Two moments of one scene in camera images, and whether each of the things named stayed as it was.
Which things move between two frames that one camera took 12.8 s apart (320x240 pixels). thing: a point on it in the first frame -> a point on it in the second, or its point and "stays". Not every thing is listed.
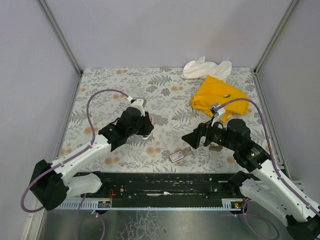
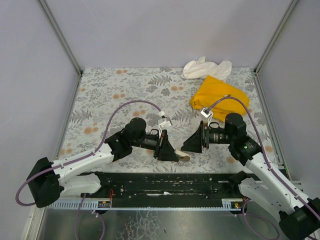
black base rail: [166, 189] stays
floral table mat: [166, 94] stays
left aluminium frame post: [65, 44] stays
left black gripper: [146, 123] -> [161, 144]
